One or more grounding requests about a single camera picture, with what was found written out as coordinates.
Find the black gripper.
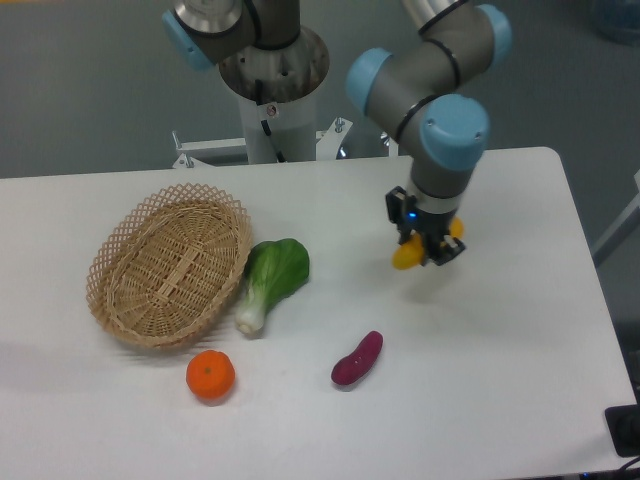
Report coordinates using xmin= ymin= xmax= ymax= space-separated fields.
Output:
xmin=385 ymin=186 xmax=466 ymax=266

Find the yellow orange mango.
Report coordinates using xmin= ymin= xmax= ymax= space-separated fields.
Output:
xmin=391 ymin=217 xmax=465 ymax=270

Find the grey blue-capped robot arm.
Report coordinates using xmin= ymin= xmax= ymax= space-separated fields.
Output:
xmin=162 ymin=1 xmax=512 ymax=267

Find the green bok choy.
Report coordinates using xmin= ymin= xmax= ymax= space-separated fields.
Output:
xmin=235 ymin=238 xmax=310 ymax=336

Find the purple sweet potato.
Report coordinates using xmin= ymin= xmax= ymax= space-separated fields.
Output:
xmin=330 ymin=330 xmax=384 ymax=387

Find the orange tangerine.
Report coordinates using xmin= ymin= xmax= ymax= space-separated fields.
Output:
xmin=186 ymin=350 xmax=236 ymax=400

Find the woven wicker basket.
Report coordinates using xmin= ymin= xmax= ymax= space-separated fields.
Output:
xmin=86 ymin=183 xmax=252 ymax=349

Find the black device at table edge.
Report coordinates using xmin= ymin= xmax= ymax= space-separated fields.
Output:
xmin=604 ymin=404 xmax=639 ymax=458

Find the white bracket with bolt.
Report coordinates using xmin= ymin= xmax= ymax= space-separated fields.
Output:
xmin=380 ymin=132 xmax=399 ymax=157

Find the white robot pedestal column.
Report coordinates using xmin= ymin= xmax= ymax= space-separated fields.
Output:
xmin=238 ymin=95 xmax=317 ymax=164

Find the black cable on pedestal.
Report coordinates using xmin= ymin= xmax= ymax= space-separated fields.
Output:
xmin=253 ymin=78 xmax=289 ymax=164

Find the white metal base frame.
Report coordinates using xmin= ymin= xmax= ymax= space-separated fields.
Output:
xmin=172 ymin=117 xmax=353 ymax=169

